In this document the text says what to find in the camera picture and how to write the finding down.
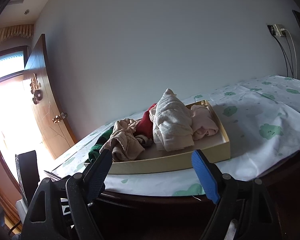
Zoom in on green underwear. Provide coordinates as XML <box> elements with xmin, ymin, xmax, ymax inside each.
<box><xmin>88</xmin><ymin>126</ymin><xmax>114</xmax><ymax>163</ymax></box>

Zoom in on beige dotted underwear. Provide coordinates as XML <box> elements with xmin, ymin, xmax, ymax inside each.
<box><xmin>100</xmin><ymin>119</ymin><xmax>153</xmax><ymax>162</ymax></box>

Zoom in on pale pink underwear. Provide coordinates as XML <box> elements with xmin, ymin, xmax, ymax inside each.
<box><xmin>190</xmin><ymin>105</ymin><xmax>219</xmax><ymax>140</ymax></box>

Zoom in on white dotted underwear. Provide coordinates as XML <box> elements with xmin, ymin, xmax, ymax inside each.
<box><xmin>149</xmin><ymin>88</ymin><xmax>194</xmax><ymax>152</ymax></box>

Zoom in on bright red underwear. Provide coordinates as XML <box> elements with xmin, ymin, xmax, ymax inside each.
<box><xmin>134</xmin><ymin>103</ymin><xmax>156</xmax><ymax>139</ymax></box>

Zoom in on dark wooden dresser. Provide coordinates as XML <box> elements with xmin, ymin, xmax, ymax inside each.
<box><xmin>90</xmin><ymin>149</ymin><xmax>300</xmax><ymax>240</ymax></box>

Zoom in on shallow gold cardboard tray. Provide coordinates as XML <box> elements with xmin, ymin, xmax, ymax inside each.
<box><xmin>108</xmin><ymin>100</ymin><xmax>231</xmax><ymax>175</ymax></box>

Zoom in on wooden door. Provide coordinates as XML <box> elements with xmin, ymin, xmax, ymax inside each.
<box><xmin>23</xmin><ymin>34</ymin><xmax>77</xmax><ymax>159</ymax></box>

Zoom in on white green-patterned table cloth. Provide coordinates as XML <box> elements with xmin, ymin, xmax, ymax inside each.
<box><xmin>43</xmin><ymin>74</ymin><xmax>300</xmax><ymax>197</ymax></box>

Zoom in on brass door knob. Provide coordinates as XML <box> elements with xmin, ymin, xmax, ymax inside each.
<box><xmin>52</xmin><ymin>112</ymin><xmax>68</xmax><ymax>124</ymax></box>

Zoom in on gold door ornament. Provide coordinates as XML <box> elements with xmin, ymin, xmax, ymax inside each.
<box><xmin>30</xmin><ymin>73</ymin><xmax>43</xmax><ymax>105</ymax></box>

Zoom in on power cables on wall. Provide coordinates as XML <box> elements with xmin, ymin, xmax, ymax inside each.
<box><xmin>272</xmin><ymin>32</ymin><xmax>298</xmax><ymax>79</ymax></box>

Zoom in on wall power outlet with plugs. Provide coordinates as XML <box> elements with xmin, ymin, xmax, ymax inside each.
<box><xmin>267</xmin><ymin>24</ymin><xmax>286</xmax><ymax>37</ymax></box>

